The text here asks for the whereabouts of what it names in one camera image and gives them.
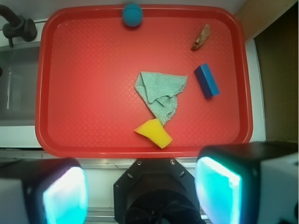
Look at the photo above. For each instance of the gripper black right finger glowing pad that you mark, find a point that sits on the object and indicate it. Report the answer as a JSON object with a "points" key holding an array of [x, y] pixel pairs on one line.
{"points": [[249, 183]]}

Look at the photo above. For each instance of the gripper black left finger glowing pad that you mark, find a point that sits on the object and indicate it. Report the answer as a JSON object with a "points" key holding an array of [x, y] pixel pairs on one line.
{"points": [[51, 191]]}

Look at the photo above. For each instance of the brown wood chip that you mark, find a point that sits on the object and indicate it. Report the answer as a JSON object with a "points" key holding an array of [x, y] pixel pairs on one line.
{"points": [[202, 37]]}

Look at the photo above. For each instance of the yellow sponge piece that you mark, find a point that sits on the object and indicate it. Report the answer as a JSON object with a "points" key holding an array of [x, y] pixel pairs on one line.
{"points": [[155, 132]]}

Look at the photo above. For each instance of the blue rectangular block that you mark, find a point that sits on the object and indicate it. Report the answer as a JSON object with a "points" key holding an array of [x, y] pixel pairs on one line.
{"points": [[206, 81]]}

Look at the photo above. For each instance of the red plastic tray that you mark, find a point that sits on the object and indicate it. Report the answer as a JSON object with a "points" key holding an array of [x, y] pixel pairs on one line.
{"points": [[89, 61]]}

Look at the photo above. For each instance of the green crumpled cloth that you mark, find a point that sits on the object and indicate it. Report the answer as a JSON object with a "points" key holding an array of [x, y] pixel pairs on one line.
{"points": [[159, 91]]}

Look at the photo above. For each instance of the stainless steel sink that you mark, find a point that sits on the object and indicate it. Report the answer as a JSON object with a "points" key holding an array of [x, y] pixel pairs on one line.
{"points": [[18, 83]]}

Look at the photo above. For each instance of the dark brown sink faucet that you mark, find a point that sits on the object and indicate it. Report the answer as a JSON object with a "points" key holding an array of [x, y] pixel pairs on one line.
{"points": [[17, 26]]}

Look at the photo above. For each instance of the blue dimpled ball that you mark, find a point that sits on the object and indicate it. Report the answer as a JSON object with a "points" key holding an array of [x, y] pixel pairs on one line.
{"points": [[132, 15]]}

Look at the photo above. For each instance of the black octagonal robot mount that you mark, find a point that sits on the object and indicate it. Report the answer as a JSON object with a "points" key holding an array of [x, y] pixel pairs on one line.
{"points": [[156, 191]]}

